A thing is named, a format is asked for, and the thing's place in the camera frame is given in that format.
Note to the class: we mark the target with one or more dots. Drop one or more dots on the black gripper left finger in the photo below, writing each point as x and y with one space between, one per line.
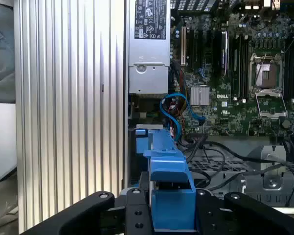
134 213

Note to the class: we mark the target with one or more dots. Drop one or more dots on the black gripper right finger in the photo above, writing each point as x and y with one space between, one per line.
208 215

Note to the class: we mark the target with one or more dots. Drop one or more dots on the hard disk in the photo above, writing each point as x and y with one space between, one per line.
172 208

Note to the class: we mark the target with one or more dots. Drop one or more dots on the metal disk bay cage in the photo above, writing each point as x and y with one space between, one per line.
271 186

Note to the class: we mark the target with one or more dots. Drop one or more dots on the black RAM slot bank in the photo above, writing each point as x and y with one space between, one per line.
239 73
293 73

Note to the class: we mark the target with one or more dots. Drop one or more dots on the white expansion slot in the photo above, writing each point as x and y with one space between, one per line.
183 46

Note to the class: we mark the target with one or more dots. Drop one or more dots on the black and silver PC case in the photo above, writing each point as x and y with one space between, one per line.
259 193

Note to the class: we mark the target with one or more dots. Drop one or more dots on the green motherboard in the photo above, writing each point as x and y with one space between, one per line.
217 115

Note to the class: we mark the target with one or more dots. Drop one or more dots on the metal socket cover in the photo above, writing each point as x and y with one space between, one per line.
271 114

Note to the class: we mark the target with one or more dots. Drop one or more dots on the silver chipset heatsink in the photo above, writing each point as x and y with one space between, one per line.
200 96

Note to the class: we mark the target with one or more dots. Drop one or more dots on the silver power supply unit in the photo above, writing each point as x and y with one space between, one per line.
148 76

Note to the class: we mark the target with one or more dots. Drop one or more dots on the CPU socket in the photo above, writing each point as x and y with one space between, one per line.
267 78

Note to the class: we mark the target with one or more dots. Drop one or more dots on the thin metal locking lever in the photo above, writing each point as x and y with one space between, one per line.
290 43
261 64

